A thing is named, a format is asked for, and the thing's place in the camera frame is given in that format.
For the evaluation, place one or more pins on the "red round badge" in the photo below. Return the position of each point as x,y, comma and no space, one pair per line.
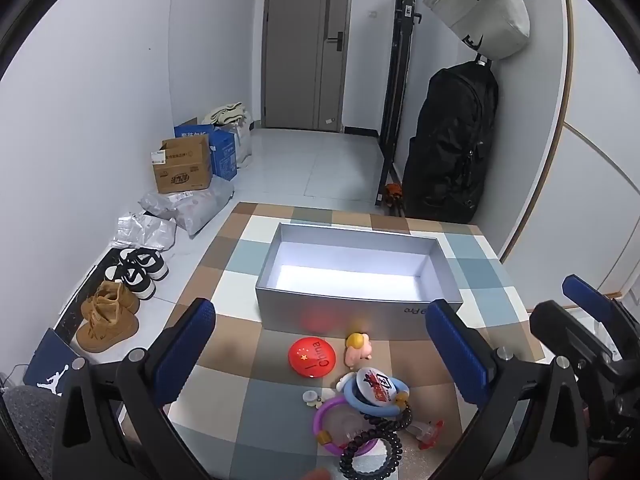
311,356

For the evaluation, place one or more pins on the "white round badge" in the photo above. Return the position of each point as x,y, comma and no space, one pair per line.
377,385

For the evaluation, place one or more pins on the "grey knit cloth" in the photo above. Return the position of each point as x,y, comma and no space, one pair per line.
30,425

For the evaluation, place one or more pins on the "blue cardboard box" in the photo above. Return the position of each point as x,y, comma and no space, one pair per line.
225,152

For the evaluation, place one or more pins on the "brown cardboard box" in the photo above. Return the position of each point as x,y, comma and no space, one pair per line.
182,165

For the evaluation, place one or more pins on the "white grey hanging bag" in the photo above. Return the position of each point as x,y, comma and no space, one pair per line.
480,5

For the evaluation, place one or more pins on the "silver cardboard box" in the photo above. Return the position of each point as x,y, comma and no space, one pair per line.
350,310

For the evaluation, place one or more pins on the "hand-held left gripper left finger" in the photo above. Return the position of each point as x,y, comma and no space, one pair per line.
182,345

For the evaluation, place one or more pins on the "tan suede boot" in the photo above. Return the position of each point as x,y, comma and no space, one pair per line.
105,330
115,300

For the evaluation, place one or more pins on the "black white sneaker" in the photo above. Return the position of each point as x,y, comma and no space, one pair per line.
145,260
130,280

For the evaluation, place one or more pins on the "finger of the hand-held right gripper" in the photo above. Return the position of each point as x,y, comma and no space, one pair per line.
555,317
585,295

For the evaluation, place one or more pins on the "pink figurine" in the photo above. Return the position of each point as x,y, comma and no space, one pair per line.
357,350

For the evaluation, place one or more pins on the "red clear hair clip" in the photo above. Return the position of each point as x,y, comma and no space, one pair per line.
425,430

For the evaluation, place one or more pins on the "small white earrings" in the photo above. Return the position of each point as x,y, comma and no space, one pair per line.
311,398

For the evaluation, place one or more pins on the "crumpled grey mail bag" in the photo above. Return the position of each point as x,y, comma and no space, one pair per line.
145,232

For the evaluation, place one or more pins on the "beige cloth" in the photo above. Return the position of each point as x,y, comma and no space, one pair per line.
227,112

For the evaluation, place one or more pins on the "white plastic bag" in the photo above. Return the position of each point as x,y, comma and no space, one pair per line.
244,140

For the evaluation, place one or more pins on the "grey entrance door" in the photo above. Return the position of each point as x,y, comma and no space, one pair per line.
295,60

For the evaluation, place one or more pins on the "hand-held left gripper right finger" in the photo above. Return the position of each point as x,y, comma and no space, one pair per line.
457,355

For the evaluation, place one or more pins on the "black folded metal rack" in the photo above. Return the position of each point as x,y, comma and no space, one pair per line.
400,60

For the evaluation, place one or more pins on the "large grey mail bag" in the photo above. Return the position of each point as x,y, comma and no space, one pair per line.
200,200

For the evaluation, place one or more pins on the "blue shoe box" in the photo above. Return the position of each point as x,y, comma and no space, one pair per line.
50,370

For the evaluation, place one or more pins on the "checkered floor mat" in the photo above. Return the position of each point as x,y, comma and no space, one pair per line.
235,270

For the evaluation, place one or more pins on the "black shoe mat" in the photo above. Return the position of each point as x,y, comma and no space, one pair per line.
95,272

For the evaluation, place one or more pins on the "orange black tool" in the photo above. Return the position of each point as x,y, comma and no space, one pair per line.
392,192

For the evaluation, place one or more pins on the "black backpack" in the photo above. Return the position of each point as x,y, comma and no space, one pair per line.
450,145

